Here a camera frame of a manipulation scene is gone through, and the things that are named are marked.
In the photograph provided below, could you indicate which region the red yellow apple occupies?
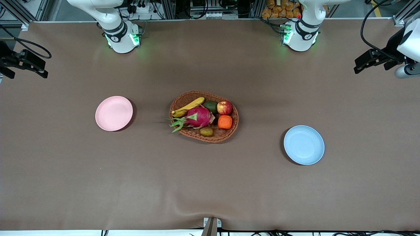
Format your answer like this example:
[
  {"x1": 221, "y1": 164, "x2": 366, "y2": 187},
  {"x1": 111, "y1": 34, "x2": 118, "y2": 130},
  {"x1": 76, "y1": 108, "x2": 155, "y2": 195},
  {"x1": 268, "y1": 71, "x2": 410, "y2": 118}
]
[{"x1": 217, "y1": 100, "x2": 233, "y2": 115}]

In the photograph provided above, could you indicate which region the yellow banana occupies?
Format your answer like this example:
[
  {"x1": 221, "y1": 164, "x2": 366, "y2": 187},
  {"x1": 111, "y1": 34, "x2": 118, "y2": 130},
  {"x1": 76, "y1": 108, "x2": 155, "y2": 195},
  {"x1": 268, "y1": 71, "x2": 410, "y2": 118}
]
[{"x1": 171, "y1": 97, "x2": 205, "y2": 118}]

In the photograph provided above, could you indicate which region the pink round plate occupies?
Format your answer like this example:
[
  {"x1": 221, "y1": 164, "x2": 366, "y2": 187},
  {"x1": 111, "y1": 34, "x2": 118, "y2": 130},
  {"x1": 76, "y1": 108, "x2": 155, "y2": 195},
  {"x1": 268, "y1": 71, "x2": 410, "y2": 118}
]
[{"x1": 95, "y1": 96, "x2": 134, "y2": 132}]

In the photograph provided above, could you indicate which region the bag of orange bread rolls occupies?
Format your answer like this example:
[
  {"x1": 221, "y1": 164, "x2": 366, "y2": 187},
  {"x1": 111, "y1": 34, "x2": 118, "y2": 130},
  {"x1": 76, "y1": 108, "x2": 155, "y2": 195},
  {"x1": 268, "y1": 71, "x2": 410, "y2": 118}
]
[{"x1": 262, "y1": 0, "x2": 302, "y2": 19}]

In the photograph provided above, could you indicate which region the blue round plate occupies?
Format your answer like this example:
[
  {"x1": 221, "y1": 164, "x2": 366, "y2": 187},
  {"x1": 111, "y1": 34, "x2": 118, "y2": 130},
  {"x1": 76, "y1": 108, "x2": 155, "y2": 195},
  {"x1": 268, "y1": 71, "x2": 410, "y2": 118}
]
[{"x1": 283, "y1": 125, "x2": 325, "y2": 165}]

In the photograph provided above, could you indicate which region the white power strip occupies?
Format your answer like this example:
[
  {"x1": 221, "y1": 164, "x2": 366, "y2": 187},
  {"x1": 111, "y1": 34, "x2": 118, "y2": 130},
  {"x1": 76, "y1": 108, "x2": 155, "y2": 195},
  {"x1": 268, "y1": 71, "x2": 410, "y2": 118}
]
[{"x1": 126, "y1": 0, "x2": 155, "y2": 13}]

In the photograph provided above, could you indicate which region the orange fruit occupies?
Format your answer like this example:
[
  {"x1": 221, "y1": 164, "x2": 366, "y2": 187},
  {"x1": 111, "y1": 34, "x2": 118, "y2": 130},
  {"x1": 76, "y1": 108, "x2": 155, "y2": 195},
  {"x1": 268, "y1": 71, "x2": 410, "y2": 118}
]
[{"x1": 218, "y1": 115, "x2": 233, "y2": 130}]

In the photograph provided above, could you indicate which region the brown wicker basket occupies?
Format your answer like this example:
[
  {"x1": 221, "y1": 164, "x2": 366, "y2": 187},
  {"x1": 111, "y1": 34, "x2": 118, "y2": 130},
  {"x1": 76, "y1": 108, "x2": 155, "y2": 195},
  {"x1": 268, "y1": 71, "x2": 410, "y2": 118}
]
[{"x1": 169, "y1": 90, "x2": 239, "y2": 144}]

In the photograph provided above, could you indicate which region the grey electronics box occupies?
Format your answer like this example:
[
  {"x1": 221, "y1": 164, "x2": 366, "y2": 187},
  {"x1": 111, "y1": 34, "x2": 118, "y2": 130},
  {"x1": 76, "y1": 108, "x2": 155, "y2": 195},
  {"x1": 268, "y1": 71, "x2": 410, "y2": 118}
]
[{"x1": 190, "y1": 0, "x2": 239, "y2": 19}]

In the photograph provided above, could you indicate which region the green avocado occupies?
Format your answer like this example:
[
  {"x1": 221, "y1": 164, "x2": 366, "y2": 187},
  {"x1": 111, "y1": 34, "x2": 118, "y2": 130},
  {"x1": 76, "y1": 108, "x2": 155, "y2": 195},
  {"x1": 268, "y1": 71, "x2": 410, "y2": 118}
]
[{"x1": 202, "y1": 100, "x2": 219, "y2": 114}]

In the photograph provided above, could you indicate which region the pink dragon fruit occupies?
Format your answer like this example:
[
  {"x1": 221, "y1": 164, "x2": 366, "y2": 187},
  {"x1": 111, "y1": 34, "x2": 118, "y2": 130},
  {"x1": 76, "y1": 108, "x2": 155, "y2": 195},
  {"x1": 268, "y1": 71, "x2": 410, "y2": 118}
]
[{"x1": 167, "y1": 104, "x2": 216, "y2": 133}]

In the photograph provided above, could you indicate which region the brown table cloth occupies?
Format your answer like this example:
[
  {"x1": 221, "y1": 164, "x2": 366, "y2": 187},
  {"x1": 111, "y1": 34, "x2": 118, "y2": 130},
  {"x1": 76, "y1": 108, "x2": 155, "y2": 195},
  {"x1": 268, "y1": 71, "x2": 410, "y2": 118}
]
[{"x1": 0, "y1": 18, "x2": 420, "y2": 231}]

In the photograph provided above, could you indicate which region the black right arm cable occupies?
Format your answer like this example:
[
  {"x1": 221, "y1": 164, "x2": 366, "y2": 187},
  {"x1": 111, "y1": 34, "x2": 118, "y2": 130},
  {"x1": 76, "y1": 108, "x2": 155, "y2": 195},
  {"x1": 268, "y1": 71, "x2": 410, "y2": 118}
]
[{"x1": 0, "y1": 25, "x2": 52, "y2": 59}]

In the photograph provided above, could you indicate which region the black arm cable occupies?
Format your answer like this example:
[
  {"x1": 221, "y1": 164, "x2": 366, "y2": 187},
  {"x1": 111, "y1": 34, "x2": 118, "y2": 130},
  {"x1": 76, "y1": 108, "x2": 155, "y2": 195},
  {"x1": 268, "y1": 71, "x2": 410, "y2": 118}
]
[
  {"x1": 0, "y1": 25, "x2": 52, "y2": 59},
  {"x1": 360, "y1": 0, "x2": 394, "y2": 61}
]

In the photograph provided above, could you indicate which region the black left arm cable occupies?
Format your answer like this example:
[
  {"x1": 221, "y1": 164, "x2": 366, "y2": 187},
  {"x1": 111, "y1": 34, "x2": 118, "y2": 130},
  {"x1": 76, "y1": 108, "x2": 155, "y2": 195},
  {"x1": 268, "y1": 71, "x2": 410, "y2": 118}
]
[{"x1": 360, "y1": 0, "x2": 394, "y2": 61}]

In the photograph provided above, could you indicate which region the aluminium frame profile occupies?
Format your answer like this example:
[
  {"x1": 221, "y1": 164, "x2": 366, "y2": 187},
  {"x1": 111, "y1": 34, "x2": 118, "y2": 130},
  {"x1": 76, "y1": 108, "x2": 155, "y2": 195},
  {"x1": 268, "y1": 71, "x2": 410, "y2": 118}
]
[
  {"x1": 392, "y1": 0, "x2": 420, "y2": 27},
  {"x1": 0, "y1": 0, "x2": 50, "y2": 30}
]

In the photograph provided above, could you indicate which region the metal table edge bracket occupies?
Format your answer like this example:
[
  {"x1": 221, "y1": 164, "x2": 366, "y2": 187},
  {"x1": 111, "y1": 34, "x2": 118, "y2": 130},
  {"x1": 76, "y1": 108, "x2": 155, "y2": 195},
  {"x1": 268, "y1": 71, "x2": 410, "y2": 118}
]
[{"x1": 201, "y1": 217, "x2": 222, "y2": 236}]

